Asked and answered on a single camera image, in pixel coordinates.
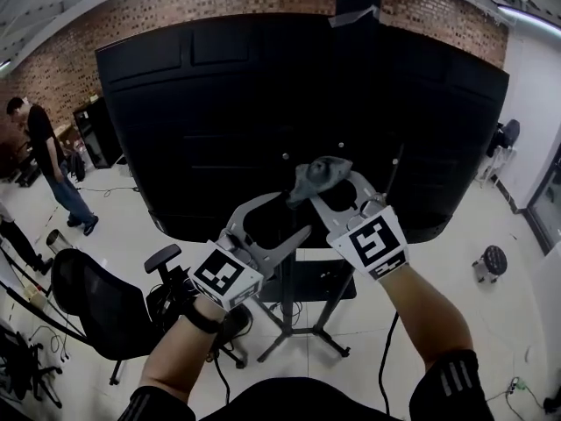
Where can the large black television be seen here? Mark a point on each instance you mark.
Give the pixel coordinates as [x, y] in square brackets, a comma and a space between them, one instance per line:
[197, 147]

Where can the dark glass door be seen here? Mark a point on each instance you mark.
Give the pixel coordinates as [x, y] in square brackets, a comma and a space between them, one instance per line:
[548, 204]

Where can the grey cloth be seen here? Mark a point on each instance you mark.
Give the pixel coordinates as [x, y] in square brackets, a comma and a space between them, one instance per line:
[320, 173]

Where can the person's black shirt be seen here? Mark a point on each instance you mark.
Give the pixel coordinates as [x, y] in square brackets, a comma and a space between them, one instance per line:
[307, 401]

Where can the spare hand-held gripper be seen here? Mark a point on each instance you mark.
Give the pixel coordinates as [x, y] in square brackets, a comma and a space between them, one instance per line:
[166, 296]

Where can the grey tape strip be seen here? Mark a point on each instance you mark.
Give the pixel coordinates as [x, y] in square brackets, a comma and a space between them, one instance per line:
[355, 16]

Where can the black backpack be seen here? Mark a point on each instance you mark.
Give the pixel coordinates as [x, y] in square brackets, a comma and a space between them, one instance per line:
[77, 167]

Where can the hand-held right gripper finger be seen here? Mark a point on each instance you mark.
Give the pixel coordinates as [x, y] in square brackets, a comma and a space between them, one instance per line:
[367, 191]
[328, 219]

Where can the black wheeled chair base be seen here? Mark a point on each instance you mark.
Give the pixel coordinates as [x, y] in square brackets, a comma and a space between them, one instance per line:
[552, 404]

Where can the cardboard box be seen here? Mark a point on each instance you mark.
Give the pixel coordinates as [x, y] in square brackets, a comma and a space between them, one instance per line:
[68, 136]

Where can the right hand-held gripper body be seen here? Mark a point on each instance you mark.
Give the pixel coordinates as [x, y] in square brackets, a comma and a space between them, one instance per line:
[377, 244]

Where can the black wristband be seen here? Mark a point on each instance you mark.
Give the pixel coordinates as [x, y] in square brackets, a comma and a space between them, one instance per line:
[201, 323]

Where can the round black stool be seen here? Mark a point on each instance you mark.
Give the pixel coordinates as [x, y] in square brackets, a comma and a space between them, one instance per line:
[495, 257]

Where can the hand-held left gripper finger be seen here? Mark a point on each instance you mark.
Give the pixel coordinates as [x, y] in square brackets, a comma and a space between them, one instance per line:
[239, 217]
[287, 246]

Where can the black metal rail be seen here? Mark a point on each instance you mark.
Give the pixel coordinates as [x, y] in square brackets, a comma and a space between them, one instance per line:
[48, 314]

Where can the black mesh office chair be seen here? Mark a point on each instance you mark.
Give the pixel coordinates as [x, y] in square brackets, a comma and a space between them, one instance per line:
[101, 305]

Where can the black cabinet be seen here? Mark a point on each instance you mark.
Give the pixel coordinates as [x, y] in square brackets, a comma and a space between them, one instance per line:
[98, 134]

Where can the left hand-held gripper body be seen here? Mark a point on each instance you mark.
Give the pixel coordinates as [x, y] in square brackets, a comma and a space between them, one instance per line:
[217, 274]

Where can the person's left forearm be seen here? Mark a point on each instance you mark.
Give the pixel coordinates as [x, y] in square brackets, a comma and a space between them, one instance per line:
[175, 358]

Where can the person's right forearm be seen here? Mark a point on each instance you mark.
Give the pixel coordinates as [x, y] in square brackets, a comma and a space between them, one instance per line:
[421, 314]

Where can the black swivel chair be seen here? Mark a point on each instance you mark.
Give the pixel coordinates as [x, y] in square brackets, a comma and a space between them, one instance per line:
[17, 366]

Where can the white rack with dark jackets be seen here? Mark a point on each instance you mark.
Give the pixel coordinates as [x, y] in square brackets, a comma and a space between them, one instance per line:
[510, 132]

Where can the ceiling light strip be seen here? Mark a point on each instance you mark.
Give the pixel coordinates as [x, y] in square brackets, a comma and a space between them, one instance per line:
[4, 64]
[530, 18]

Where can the metal bin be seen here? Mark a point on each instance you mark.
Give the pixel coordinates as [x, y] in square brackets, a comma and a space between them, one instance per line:
[59, 240]

